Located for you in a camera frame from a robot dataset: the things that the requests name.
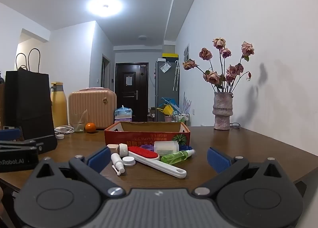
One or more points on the side room door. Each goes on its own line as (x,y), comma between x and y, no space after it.
(105,74)

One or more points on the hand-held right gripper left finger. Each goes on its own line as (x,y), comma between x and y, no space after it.
(99,159)

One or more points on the blue folding rack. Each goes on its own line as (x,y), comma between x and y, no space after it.
(171,100)

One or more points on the wall picture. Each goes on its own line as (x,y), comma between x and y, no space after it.
(186,53)

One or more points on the purple artificial flowers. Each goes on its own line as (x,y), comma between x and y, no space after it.
(186,102)

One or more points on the blue tissue pack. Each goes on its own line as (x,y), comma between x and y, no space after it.
(123,112)

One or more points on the clear white plastic box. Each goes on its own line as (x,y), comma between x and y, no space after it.
(166,148)

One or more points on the small white beige bottle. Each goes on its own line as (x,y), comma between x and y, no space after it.
(123,149)

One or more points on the black eyeglasses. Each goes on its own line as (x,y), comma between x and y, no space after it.
(235,125)

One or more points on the small hallway ceiling light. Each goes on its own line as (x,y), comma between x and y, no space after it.
(142,37)

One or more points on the yellow box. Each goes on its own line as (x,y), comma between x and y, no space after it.
(170,55)

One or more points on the clear plastic pouch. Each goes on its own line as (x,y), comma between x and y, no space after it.
(164,67)

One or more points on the round ceiling lamp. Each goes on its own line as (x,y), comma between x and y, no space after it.
(105,6)

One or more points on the red white lint brush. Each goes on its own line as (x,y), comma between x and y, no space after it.
(149,156)

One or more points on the small white lid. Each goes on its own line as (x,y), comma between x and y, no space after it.
(59,136)

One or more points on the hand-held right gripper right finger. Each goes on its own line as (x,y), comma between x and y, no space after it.
(218,161)

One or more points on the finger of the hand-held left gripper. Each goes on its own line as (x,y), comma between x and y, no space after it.
(19,143)
(10,134)

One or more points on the yellow thermos bottle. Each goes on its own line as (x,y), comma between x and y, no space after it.
(59,105)

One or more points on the glass cup with straw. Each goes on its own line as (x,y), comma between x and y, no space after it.
(79,126)

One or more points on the dried pink roses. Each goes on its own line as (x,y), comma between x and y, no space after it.
(227,69)

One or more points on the grey refrigerator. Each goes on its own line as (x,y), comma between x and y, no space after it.
(166,86)

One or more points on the purple tissue pack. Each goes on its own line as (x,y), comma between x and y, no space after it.
(122,119)

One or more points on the green packet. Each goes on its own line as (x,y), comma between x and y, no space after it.
(175,157)

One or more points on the black paper bag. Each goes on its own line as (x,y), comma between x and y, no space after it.
(27,103)

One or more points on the paper sheet on door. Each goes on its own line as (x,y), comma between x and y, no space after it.
(129,80)

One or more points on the white nasal spray bottle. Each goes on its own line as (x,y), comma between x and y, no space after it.
(116,162)

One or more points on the small beige box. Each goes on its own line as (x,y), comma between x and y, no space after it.
(113,146)

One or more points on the red cardboard box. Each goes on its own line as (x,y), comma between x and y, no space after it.
(149,136)

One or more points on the pink flower pot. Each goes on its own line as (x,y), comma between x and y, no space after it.
(168,118)

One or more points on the orange fruit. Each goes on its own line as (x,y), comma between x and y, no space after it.
(90,127)

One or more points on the dark entrance door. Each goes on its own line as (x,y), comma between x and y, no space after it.
(131,96)

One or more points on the pink ribbed suitcase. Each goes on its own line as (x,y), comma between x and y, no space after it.
(93,106)

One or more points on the folded white umbrella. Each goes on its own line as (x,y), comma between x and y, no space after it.
(176,76)

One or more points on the grey ceramic vase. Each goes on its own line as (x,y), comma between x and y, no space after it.
(222,111)

